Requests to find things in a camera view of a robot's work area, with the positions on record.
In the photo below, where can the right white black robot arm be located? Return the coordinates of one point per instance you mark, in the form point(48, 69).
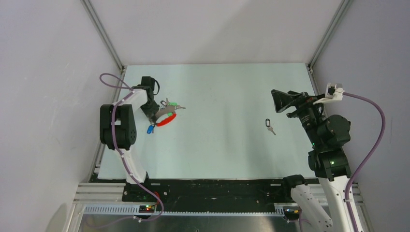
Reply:
point(327, 160)

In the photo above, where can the loose key with black tag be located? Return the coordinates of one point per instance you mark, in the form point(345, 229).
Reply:
point(269, 126)

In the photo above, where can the aluminium frame post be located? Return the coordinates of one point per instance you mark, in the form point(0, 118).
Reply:
point(329, 32)
point(100, 29)

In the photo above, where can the slotted cable duct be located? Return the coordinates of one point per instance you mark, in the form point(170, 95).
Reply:
point(134, 210)

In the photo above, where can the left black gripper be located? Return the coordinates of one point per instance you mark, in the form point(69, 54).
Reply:
point(154, 108)

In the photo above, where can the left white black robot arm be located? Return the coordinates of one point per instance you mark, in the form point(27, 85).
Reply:
point(118, 130)

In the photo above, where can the red handled metal key holder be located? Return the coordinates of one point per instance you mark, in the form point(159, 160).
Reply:
point(161, 117)

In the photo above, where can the right aluminium frame post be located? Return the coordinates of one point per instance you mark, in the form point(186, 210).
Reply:
point(329, 32)

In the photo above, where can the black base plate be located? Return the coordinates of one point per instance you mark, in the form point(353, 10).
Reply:
point(215, 195)

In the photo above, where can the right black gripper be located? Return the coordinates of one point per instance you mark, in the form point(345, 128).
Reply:
point(282, 100)

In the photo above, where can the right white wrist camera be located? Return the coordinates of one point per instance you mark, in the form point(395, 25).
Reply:
point(333, 93)

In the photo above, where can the left aluminium frame post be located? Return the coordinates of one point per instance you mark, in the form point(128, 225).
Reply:
point(100, 29)

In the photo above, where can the blue key tag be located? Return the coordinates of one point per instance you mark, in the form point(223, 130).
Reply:
point(150, 129)

